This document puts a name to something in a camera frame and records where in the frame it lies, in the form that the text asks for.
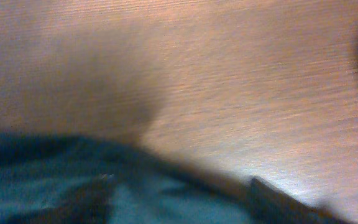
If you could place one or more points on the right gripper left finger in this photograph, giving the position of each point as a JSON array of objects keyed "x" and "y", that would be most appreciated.
[{"x": 58, "y": 201}]

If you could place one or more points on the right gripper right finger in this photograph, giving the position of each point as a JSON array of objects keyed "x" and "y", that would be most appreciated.
[{"x": 272, "y": 205}]

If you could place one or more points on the black Nike t-shirt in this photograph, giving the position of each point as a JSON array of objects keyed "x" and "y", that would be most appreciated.
[{"x": 147, "y": 191}]

